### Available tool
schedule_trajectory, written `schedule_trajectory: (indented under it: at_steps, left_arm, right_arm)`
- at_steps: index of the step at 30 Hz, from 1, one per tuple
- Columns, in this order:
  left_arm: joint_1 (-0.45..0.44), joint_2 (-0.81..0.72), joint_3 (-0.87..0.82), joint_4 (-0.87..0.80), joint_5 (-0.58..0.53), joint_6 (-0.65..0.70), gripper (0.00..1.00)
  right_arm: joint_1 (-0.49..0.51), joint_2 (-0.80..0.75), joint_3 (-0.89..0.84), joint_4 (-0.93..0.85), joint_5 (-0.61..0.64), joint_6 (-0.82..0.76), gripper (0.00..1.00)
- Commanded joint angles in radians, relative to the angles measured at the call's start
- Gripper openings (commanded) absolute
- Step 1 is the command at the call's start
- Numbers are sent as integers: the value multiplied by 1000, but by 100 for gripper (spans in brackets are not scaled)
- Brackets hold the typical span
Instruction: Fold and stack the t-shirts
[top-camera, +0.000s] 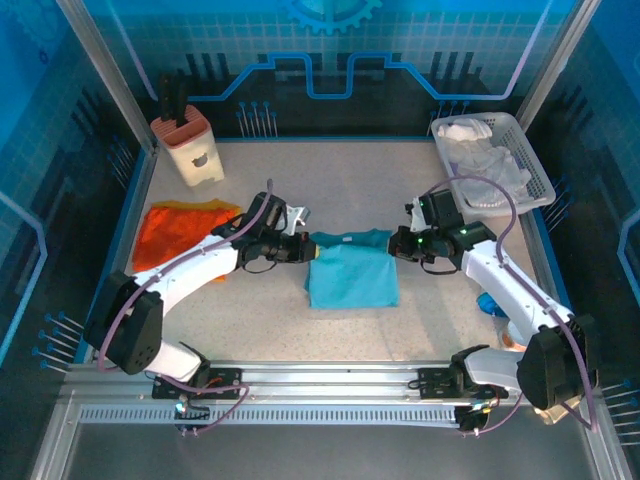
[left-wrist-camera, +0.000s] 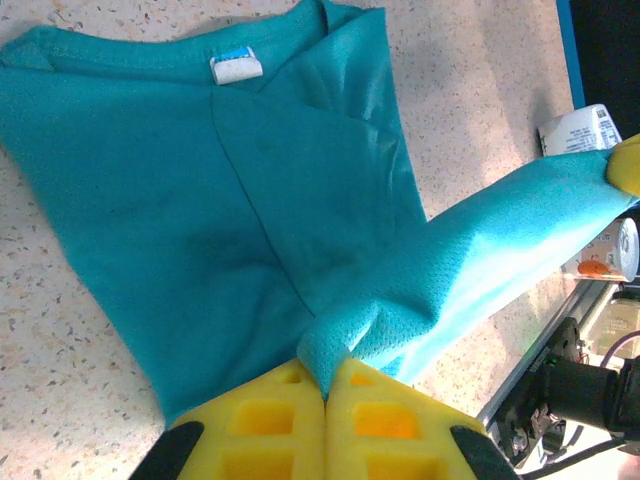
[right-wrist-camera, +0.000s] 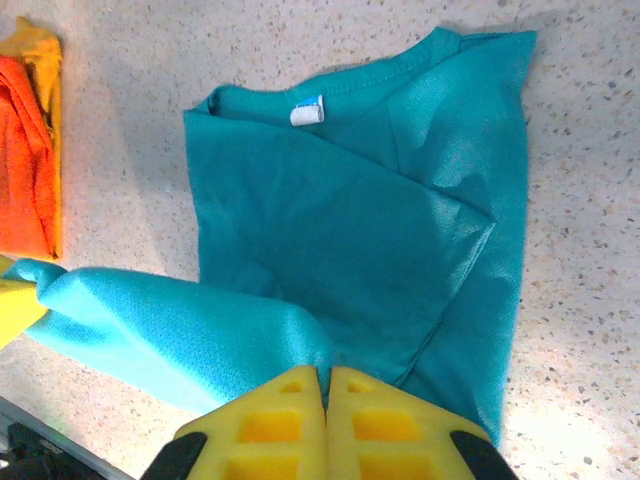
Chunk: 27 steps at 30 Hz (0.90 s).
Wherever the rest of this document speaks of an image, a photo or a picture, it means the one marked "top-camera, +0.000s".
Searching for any teal t-shirt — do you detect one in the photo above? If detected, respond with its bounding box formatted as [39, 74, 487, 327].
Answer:
[304, 228, 400, 310]

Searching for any white plastic laundry basket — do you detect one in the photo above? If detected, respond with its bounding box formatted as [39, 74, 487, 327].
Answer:
[430, 112, 557, 219]

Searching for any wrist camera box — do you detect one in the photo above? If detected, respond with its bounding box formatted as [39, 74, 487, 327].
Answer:
[245, 192, 312, 236]
[404, 189, 464, 231]

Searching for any cream pink knife block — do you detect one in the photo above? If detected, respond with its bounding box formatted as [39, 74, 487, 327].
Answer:
[150, 104, 226, 190]

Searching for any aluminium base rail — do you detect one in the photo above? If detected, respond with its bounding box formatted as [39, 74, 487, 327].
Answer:
[62, 358, 599, 401]

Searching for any small right controller board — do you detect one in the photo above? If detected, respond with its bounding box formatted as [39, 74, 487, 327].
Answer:
[455, 399, 494, 436]

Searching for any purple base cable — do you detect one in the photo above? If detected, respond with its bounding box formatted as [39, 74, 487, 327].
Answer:
[177, 372, 251, 436]
[472, 392, 524, 436]

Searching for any yellow t-shirt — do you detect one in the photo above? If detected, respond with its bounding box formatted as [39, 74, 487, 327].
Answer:
[133, 198, 241, 285]

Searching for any blue white plastic cup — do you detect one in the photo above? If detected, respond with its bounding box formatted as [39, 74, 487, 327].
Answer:
[475, 292, 506, 319]

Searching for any slotted grey cable duct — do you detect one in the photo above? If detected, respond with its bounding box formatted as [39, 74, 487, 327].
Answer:
[77, 404, 464, 427]

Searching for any aluminium frame post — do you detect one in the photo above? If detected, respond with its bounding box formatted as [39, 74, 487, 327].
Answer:
[514, 0, 604, 134]
[54, 0, 159, 154]

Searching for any white crumpled t-shirt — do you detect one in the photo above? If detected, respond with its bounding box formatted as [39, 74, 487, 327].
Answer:
[437, 116, 494, 144]
[449, 142, 532, 209]

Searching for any small controller board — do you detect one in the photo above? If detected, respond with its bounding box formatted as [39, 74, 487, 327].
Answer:
[455, 399, 494, 436]
[173, 397, 211, 436]

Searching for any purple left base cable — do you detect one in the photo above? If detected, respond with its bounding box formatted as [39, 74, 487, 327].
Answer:
[177, 372, 251, 436]

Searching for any clear glass jar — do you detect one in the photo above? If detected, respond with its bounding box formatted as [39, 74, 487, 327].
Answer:
[537, 404, 571, 426]

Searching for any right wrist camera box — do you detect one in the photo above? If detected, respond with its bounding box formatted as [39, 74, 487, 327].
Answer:
[404, 189, 464, 231]

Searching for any black knife handle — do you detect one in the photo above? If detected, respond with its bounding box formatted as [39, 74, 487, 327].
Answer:
[171, 77, 190, 127]
[157, 73, 174, 122]

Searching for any orange t-shirt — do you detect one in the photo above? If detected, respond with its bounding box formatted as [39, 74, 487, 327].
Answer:
[132, 204, 241, 284]

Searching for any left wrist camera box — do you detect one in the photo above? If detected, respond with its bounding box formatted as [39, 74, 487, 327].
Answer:
[245, 192, 312, 236]

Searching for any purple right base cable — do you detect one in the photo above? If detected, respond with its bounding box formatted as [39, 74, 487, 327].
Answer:
[472, 392, 524, 436]

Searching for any small left controller board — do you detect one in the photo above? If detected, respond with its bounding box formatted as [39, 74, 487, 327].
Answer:
[173, 397, 211, 436]

